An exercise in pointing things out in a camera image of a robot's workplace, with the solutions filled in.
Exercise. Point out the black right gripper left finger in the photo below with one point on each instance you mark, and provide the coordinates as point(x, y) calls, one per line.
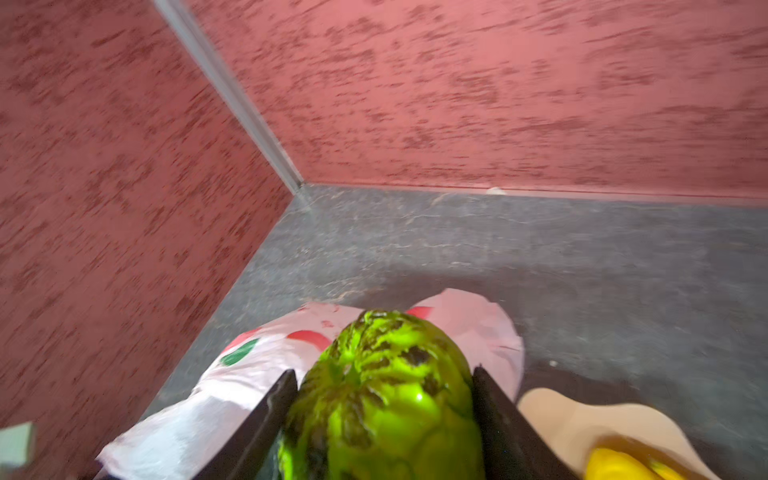
point(245, 452)

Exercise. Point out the pink plastic bag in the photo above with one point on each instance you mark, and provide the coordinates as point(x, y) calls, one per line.
point(178, 441)

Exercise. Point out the left corner aluminium post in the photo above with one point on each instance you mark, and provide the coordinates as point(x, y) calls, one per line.
point(186, 28)

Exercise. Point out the green fake fruit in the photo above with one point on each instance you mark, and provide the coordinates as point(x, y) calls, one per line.
point(390, 398)

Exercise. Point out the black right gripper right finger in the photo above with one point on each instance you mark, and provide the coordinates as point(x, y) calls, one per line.
point(511, 447)

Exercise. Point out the yellow fake lemon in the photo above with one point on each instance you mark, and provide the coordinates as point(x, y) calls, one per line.
point(608, 464)

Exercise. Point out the pink wavy bowl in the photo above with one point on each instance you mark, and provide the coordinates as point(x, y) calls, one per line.
point(572, 430)

